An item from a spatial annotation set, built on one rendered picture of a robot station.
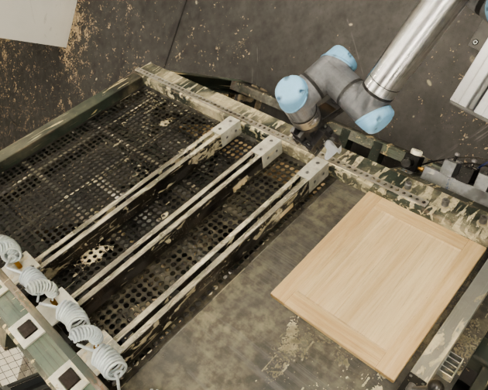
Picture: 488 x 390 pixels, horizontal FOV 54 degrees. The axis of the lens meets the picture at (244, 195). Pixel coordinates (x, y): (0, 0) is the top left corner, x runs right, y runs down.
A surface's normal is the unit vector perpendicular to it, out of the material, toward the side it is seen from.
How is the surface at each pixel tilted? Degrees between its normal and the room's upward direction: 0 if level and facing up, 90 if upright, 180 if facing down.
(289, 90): 28
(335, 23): 0
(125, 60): 0
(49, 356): 57
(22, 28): 90
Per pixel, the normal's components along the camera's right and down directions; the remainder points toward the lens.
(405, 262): -0.11, -0.69
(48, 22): 0.68, 0.55
